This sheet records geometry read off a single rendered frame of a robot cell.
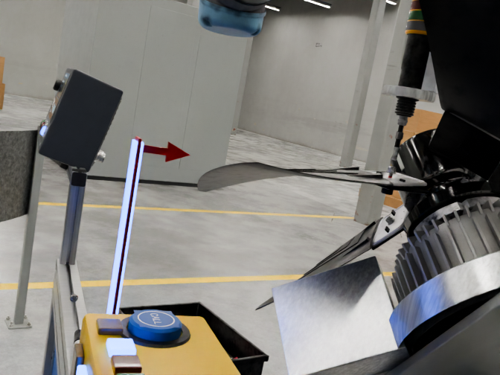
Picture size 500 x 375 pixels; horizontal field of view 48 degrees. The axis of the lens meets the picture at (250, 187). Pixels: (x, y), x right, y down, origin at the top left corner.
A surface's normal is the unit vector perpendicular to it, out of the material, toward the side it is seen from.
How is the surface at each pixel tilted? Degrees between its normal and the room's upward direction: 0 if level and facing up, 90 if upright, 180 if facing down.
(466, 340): 130
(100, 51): 90
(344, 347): 55
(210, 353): 0
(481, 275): 62
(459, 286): 69
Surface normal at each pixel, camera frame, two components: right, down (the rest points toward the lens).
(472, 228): -0.36, -0.58
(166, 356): 0.18, -0.97
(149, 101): 0.54, 0.22
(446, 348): 0.15, 0.78
